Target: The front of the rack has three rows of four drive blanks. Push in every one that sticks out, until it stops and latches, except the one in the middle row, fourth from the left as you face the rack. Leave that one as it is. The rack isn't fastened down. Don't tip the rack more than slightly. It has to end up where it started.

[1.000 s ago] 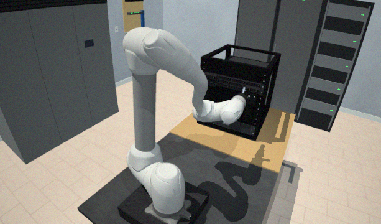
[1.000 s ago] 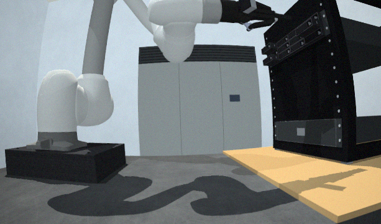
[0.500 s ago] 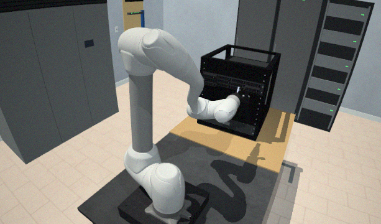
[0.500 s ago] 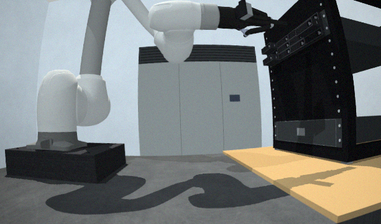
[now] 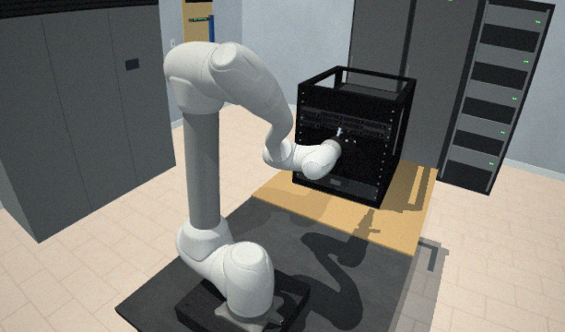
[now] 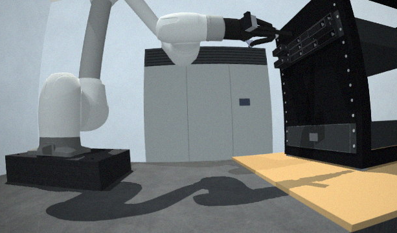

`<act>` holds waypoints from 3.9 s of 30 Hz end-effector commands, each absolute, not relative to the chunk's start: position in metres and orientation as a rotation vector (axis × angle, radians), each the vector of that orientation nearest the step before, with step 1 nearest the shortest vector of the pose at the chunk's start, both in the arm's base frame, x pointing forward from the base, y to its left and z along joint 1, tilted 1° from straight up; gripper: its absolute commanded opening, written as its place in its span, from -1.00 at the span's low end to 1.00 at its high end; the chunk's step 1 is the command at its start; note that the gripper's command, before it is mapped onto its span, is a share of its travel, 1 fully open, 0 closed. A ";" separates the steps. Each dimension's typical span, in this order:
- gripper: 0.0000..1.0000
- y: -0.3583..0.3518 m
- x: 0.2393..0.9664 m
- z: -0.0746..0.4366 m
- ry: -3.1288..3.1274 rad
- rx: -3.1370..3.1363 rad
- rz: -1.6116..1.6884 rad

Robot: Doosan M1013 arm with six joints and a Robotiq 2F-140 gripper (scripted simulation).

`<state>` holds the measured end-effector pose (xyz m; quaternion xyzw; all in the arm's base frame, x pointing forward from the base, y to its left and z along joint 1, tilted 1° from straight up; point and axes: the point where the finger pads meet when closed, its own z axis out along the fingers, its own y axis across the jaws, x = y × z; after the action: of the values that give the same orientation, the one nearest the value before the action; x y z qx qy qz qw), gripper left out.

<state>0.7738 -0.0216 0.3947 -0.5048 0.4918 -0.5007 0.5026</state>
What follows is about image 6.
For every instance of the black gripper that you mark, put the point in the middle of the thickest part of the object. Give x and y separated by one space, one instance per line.
233 32

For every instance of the tan wooden board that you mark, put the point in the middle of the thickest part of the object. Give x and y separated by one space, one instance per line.
353 199

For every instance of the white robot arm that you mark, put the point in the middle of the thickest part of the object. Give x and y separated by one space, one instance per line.
68 105

